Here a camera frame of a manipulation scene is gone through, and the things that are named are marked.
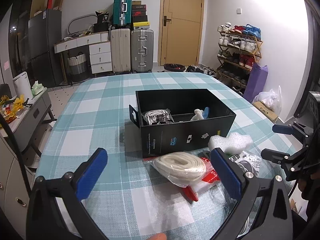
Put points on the purple tote bag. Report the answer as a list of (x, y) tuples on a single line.
[(256, 82)]

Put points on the silver aluminium suitcase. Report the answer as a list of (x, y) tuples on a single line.
[(142, 41)]

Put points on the white foam piece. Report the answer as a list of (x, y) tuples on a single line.
[(233, 144)]

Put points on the wooden door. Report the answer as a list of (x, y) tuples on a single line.
[(180, 31)]

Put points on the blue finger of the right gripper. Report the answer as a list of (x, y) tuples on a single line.
[(274, 156), (282, 129)]

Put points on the white air purifier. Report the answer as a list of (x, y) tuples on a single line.
[(22, 86)]

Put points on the bamboo shoe rack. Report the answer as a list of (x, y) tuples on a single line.
[(239, 50)]

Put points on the white drawer desk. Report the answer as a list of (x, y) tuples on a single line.
[(99, 47)]

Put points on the beige suitcase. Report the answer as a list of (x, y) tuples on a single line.
[(120, 50)]

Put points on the person's left hand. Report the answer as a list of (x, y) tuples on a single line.
[(158, 236)]

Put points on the black and white packet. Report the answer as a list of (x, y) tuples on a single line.
[(158, 117)]

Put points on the black bag on desk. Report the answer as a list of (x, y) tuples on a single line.
[(102, 23)]

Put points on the grey tv cabinet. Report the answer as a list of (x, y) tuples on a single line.
[(25, 126)]

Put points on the woven laundry basket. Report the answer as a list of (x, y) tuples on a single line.
[(78, 67)]

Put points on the yellow plastic bag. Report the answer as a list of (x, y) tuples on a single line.
[(11, 108)]

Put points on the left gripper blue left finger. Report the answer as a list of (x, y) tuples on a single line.
[(88, 173)]

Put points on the black cardboard box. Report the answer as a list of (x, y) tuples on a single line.
[(183, 134)]

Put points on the cardboard box on floor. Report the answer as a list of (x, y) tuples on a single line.
[(266, 111)]

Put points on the teal plaid tablecloth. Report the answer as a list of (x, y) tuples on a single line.
[(131, 199)]

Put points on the black tall cabinet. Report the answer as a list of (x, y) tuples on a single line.
[(19, 50)]

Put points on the green snack packet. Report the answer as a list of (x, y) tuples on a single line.
[(206, 154)]

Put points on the stack of shoe boxes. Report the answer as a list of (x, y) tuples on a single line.
[(139, 16)]

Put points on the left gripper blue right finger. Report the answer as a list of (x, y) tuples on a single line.
[(230, 174)]

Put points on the teal suitcase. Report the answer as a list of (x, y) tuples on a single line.
[(122, 13)]

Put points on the dark grey refrigerator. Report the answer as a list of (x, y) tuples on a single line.
[(44, 31)]

